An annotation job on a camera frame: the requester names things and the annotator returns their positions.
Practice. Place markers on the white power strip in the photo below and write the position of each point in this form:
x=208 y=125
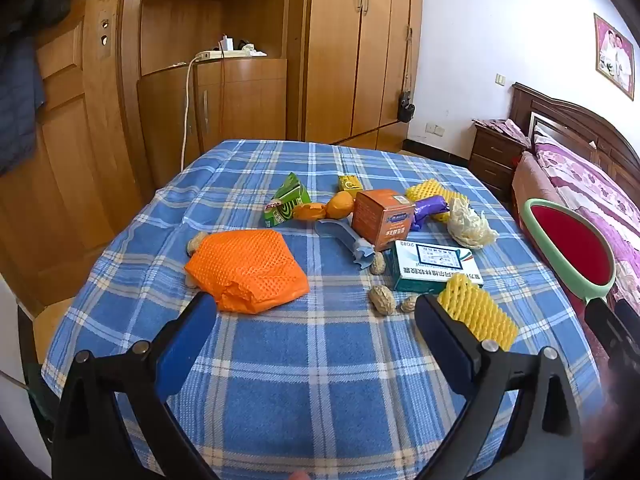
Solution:
x=220 y=54

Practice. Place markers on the orange twisted wrapper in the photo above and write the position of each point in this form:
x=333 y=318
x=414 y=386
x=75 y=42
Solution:
x=337 y=205

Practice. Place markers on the wooden shelf cabinet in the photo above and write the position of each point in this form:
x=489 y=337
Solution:
x=240 y=105

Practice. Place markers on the framed wall picture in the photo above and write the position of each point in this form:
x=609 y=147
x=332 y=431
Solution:
x=614 y=55

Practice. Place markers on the white plastic bag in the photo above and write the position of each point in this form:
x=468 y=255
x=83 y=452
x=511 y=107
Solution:
x=467 y=225

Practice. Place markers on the wooden door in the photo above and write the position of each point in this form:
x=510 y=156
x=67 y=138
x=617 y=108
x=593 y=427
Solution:
x=75 y=170

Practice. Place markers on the red bucket with green rim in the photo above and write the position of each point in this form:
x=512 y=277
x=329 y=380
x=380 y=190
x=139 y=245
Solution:
x=570 y=247

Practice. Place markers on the purple wrapper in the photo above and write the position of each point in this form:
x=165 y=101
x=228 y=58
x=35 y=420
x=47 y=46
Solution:
x=427 y=208

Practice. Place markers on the green cardboard box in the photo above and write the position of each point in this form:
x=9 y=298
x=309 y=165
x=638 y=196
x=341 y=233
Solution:
x=286 y=200

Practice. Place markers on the white and green medicine box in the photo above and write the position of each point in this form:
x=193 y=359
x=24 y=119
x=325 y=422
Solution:
x=432 y=265

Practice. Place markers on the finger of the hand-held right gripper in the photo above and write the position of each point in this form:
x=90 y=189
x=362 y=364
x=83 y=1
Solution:
x=612 y=330

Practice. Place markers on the bed with purple bedding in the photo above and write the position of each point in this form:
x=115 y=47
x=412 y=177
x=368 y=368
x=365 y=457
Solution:
x=585 y=185

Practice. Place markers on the dark jacket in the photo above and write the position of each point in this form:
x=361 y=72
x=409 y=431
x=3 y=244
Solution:
x=20 y=75

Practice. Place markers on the white wall socket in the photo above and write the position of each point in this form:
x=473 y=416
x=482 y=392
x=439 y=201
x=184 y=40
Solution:
x=435 y=129

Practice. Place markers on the blue plaid blanket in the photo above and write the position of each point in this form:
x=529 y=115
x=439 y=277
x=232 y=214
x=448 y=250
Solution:
x=310 y=370

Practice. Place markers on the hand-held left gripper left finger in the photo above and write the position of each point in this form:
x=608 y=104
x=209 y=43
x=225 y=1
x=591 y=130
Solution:
x=182 y=347

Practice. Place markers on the white tissue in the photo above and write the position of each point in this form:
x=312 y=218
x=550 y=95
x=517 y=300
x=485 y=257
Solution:
x=256 y=51

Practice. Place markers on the folded pink cloth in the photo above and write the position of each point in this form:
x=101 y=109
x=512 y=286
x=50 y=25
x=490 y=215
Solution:
x=500 y=127

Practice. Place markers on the dark wooden nightstand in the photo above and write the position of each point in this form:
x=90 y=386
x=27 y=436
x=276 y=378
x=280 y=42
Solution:
x=492 y=160

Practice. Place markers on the dark wooden headboard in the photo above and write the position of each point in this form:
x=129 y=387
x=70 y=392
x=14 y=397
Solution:
x=575 y=120

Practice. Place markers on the small yellow box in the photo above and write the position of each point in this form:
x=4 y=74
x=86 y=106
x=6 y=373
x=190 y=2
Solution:
x=349 y=186

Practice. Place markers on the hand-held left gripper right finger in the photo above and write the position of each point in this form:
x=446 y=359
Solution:
x=445 y=347

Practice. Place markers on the orange foam net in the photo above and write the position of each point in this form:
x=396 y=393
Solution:
x=245 y=270

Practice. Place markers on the yellow foam net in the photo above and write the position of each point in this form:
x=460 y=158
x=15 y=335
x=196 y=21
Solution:
x=432 y=190
x=480 y=315

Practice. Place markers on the wooden wardrobe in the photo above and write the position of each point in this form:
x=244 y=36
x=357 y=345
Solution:
x=345 y=60

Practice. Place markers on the blue plastic piece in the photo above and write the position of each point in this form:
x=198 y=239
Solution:
x=345 y=237

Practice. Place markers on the orange cardboard box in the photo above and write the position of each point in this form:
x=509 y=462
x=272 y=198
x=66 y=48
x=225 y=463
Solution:
x=380 y=217

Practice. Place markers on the white charger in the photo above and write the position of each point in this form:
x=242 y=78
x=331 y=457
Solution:
x=226 y=44

